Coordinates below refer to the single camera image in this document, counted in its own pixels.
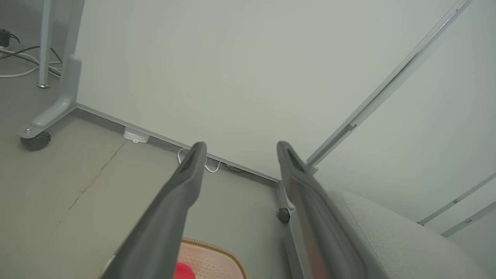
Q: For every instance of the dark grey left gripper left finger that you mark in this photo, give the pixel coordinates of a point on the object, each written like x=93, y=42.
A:
x=166, y=217

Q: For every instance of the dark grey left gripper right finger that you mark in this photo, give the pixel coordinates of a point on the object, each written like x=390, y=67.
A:
x=317, y=224

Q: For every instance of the red cloth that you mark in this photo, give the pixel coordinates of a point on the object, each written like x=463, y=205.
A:
x=184, y=272

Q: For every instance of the small dark caster wheel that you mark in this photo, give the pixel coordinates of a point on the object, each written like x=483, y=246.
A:
x=283, y=215

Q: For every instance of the cream perforated laundry basket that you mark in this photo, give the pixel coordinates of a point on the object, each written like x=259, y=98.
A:
x=211, y=264

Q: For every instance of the white adapter box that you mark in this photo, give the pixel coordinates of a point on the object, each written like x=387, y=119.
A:
x=135, y=135

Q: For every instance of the grey upholstered table surface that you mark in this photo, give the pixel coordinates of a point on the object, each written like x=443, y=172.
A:
x=407, y=248

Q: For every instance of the white partition with rails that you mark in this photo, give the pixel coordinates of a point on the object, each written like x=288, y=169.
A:
x=426, y=135

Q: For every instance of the large black caster wheel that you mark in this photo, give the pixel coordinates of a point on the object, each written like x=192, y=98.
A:
x=35, y=142

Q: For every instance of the white partition panel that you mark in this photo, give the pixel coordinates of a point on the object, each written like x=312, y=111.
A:
x=232, y=77

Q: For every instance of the white table leg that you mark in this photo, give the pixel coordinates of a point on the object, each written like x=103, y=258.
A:
x=44, y=42

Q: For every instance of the black power adapter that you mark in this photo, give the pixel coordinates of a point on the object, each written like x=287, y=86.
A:
x=4, y=37

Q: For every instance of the grey partition foot bracket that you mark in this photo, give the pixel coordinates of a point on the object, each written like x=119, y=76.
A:
x=64, y=102

